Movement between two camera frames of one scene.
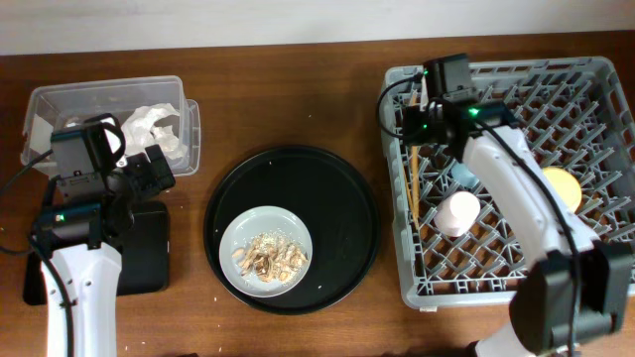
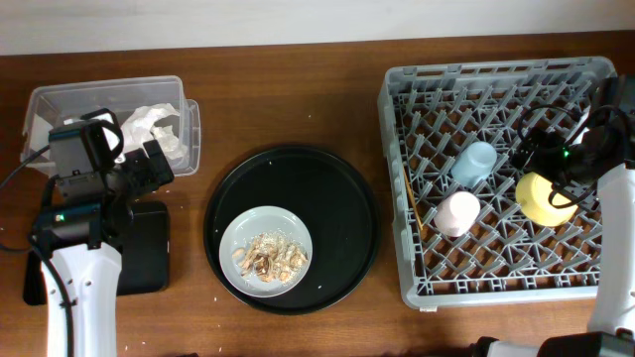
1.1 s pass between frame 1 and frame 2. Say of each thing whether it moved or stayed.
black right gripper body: moved
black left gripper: stayed
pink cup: stayed
